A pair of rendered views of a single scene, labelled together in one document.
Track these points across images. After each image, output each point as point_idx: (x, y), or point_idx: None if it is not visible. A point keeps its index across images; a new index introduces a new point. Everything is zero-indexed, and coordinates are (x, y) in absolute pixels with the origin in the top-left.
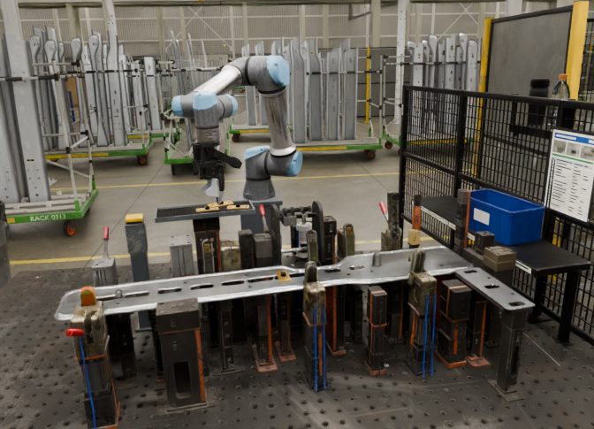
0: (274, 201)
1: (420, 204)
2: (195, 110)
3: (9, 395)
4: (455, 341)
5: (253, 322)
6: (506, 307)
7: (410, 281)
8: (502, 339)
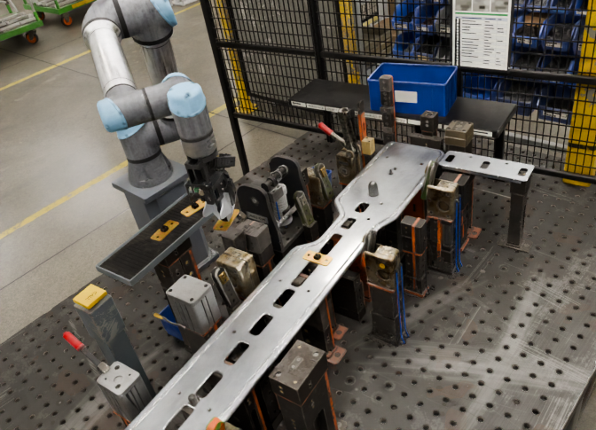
0: (184, 174)
1: (364, 110)
2: (185, 118)
3: None
4: (463, 226)
5: None
6: (521, 179)
7: (429, 196)
8: (512, 206)
